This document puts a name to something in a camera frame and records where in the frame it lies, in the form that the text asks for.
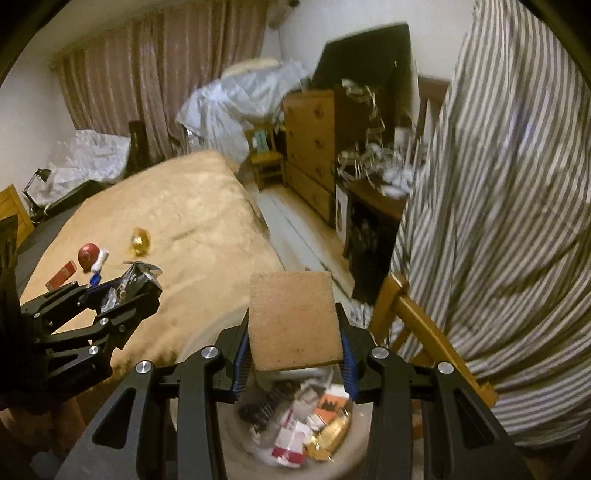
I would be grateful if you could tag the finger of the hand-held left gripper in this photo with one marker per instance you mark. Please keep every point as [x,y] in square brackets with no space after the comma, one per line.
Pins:
[120,323]
[64,304]

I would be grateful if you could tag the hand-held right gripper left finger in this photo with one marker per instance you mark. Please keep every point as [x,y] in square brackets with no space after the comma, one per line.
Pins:
[240,364]

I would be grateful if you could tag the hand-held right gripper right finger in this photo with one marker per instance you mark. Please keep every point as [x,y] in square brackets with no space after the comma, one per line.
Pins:
[348,369]

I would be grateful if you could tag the silver foil wrapper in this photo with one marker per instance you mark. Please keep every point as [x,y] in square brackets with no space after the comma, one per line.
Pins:
[138,274]

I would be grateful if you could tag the brown sponge block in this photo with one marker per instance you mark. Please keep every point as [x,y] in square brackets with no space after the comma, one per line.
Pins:
[295,318]

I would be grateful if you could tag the bowl of assorted snacks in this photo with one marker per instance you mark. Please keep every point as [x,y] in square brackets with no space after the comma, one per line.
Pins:
[249,450]

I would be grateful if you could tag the small red box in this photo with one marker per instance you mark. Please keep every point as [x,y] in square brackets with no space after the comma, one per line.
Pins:
[62,274]

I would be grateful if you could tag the orange and white packet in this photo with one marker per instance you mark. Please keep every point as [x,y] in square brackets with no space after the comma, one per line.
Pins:
[332,404]

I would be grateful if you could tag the white and blue tube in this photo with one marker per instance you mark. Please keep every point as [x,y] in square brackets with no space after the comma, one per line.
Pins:
[98,270]

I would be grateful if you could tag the red round ornament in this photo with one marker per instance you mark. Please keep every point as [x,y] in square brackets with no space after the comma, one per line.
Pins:
[89,256]

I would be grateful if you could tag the black plastic bag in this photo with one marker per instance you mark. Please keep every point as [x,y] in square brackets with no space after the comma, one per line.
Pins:
[8,258]

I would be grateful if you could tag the dark grey bed sheet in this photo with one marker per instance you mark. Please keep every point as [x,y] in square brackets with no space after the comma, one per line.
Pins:
[46,230]

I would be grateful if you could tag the yellow crumpled wrapper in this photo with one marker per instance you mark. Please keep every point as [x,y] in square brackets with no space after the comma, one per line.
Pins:
[140,240]

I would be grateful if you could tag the red and white packet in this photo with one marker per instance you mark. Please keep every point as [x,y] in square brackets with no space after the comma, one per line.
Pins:
[291,438]

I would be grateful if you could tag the dark low table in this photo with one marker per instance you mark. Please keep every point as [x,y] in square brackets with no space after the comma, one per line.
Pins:
[78,196]

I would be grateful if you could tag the wooden headboard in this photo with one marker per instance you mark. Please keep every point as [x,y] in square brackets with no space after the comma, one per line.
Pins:
[14,207]

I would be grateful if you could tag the black desk lamp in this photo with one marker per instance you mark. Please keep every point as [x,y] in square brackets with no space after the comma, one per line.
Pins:
[39,177]

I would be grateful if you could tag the orange plush blanket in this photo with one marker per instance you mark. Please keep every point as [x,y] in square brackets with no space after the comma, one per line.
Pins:
[184,207]

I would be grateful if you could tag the dark wooden desk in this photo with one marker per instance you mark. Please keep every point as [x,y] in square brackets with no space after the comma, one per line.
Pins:
[369,230]

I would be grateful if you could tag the white dust cover sheet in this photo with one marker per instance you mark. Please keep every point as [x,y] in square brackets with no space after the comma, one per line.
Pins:
[92,152]
[231,101]

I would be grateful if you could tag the dark chair back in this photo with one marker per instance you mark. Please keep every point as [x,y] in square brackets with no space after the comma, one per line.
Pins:
[137,147]

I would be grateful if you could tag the small wooden chair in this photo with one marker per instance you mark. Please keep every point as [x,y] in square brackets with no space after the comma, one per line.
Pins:
[268,166]

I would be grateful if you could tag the wooden dresser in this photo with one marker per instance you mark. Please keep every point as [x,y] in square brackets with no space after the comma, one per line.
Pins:
[309,147]

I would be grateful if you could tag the teal box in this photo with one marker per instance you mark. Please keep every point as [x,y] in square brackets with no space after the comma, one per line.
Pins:
[259,140]

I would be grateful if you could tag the striped grey white cloth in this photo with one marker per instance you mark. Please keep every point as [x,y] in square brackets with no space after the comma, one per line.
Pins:
[508,184]

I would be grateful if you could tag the pink curtain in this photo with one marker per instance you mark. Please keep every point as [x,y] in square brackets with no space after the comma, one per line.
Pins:
[161,60]

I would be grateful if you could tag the cream pillow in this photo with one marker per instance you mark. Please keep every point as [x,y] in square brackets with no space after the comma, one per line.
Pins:
[251,65]

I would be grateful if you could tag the black television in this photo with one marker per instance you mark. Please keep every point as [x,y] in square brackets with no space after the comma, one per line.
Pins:
[360,60]

